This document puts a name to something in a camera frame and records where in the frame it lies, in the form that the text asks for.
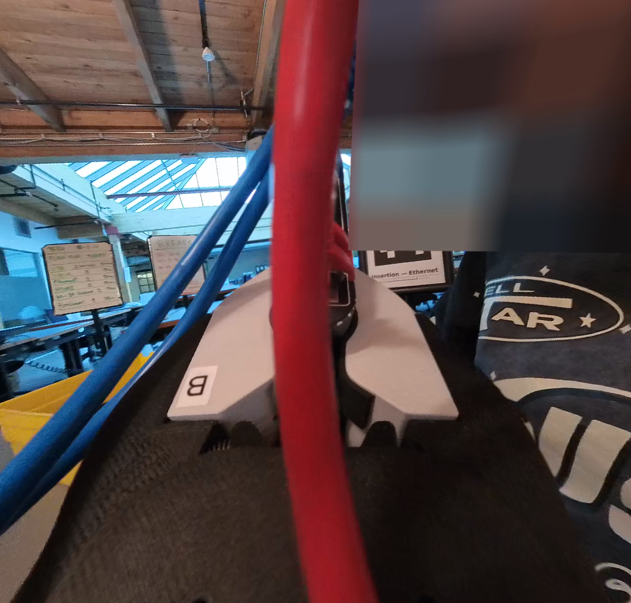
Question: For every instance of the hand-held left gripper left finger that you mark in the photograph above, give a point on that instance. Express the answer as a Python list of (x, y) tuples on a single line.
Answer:
[(231, 346)]

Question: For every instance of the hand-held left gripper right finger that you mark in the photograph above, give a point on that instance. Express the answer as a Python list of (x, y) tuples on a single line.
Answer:
[(394, 356)]

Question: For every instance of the black ethernet adapter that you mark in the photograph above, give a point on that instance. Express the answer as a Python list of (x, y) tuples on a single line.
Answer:
[(342, 307)]

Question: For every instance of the small whiteboard on stand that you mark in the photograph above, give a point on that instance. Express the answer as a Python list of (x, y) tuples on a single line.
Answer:
[(165, 258)]

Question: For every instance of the large whiteboard on stand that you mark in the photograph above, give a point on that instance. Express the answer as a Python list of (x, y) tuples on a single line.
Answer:
[(81, 277)]

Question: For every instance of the long work table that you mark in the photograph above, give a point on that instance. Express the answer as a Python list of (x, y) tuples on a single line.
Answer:
[(39, 334)]

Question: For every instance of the yellow plastic bin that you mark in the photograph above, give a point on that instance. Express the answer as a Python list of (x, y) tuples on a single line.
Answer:
[(29, 415)]

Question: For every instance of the ceiling lamp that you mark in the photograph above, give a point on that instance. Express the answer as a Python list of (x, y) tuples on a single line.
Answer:
[(208, 54)]

